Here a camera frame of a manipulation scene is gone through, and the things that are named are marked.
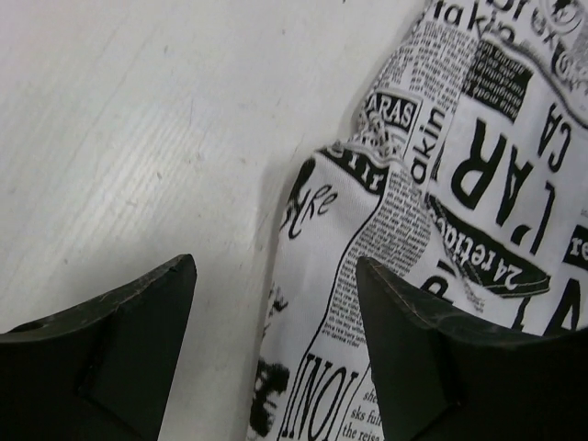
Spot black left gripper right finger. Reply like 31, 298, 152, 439
356, 257, 587, 440

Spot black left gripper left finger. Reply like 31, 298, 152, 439
1, 254, 198, 440

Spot newspaper print trousers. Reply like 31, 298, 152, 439
246, 1, 587, 440

